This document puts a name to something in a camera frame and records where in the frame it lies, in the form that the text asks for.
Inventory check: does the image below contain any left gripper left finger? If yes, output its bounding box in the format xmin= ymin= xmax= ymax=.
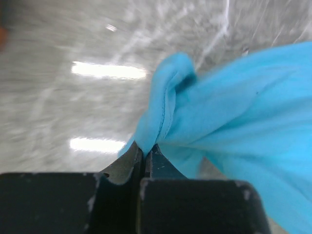
xmin=0 ymin=143 xmax=143 ymax=234

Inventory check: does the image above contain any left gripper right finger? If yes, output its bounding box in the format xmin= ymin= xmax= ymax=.
xmin=136 ymin=145 xmax=271 ymax=234

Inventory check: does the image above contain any teal t-shirt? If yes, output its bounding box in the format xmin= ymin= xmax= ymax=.
xmin=120 ymin=42 xmax=312 ymax=234

